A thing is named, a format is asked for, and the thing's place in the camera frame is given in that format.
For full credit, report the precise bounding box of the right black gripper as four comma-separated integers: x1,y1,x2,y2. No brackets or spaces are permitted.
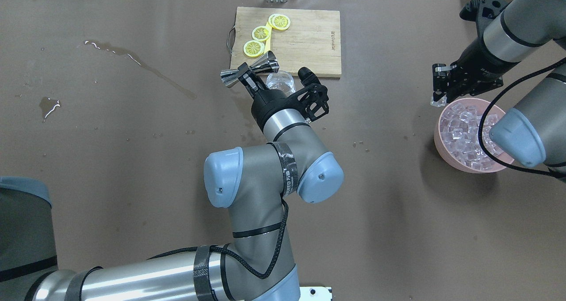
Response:
432,62,504,103

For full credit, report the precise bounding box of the steel double jigger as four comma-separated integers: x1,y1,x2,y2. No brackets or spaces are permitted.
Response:
220,50,280,88

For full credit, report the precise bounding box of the clear wine glass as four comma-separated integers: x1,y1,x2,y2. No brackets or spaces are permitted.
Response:
266,71,296,96

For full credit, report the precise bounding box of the lemon slice near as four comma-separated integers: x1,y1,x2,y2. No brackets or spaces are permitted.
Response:
242,40,265,58

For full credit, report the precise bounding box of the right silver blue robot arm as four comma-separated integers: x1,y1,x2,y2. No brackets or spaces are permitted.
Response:
431,0,566,182

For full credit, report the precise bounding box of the lemon slice middle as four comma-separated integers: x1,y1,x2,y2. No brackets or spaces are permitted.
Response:
251,25,268,42

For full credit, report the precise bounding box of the bamboo cutting board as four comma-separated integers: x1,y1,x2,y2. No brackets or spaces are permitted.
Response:
230,7,342,79

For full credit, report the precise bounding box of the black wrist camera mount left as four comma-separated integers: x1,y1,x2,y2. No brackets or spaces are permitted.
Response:
289,67,329,122

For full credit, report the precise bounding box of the lemon slice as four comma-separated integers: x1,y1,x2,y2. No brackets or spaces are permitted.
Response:
251,25,268,42
268,13,291,30
242,40,265,58

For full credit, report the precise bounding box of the clear ice cube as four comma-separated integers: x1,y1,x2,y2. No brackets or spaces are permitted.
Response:
430,96,447,107

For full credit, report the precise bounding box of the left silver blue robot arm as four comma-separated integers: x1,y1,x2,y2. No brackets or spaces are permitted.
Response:
1,66,344,301

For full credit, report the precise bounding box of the lemon slice far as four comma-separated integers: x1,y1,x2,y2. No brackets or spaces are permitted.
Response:
268,13,291,30

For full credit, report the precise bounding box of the pink bowl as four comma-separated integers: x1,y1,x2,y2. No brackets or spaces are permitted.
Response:
433,98,505,174

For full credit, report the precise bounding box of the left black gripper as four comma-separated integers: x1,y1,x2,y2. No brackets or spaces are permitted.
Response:
237,63,310,129

